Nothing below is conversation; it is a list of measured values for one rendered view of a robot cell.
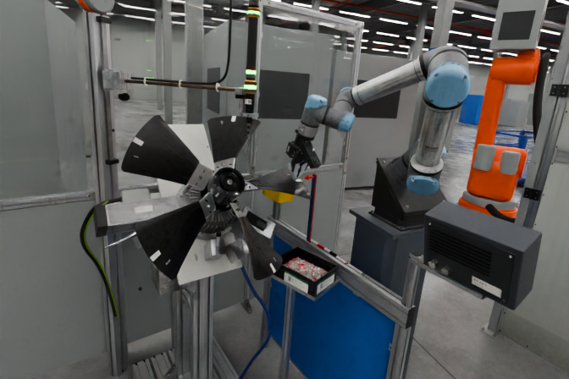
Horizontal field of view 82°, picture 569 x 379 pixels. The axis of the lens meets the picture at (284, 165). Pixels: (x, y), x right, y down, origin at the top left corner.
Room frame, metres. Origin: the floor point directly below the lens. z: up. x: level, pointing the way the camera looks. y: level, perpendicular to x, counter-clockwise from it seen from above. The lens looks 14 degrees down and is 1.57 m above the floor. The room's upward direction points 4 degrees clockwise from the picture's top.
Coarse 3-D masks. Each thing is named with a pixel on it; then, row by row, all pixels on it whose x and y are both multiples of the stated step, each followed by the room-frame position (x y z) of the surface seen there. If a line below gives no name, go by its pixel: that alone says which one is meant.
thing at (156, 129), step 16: (144, 128) 1.11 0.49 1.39; (160, 128) 1.13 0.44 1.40; (144, 144) 1.10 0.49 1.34; (160, 144) 1.11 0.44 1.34; (176, 144) 1.12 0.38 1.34; (128, 160) 1.07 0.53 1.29; (144, 160) 1.09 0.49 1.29; (160, 160) 1.10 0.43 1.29; (176, 160) 1.11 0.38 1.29; (192, 160) 1.13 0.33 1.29; (160, 176) 1.10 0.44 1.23; (176, 176) 1.11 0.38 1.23
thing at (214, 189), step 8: (224, 168) 1.13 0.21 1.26; (232, 168) 1.15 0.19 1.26; (216, 176) 1.09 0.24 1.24; (224, 176) 1.12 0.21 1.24; (232, 176) 1.13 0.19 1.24; (240, 176) 1.15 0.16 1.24; (208, 184) 1.12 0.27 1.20; (216, 184) 1.07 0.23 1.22; (224, 184) 1.09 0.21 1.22; (232, 184) 1.12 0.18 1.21; (240, 184) 1.13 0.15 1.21; (200, 192) 1.15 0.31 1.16; (216, 192) 1.08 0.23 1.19; (224, 192) 1.07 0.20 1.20; (232, 192) 1.10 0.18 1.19; (240, 192) 1.10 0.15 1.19; (216, 200) 1.10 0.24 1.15; (224, 200) 1.09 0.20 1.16; (232, 200) 1.11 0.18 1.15; (216, 208) 1.13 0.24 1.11; (224, 208) 1.15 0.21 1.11
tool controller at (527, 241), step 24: (432, 216) 0.90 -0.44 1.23; (456, 216) 0.88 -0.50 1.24; (480, 216) 0.87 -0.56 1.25; (432, 240) 0.90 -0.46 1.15; (456, 240) 0.83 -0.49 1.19; (480, 240) 0.78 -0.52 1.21; (504, 240) 0.75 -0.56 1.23; (528, 240) 0.74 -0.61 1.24; (432, 264) 0.89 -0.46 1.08; (456, 264) 0.84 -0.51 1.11; (480, 264) 0.79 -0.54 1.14; (504, 264) 0.74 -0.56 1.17; (528, 264) 0.74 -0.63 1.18; (480, 288) 0.80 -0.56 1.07; (504, 288) 0.75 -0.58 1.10; (528, 288) 0.77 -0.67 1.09
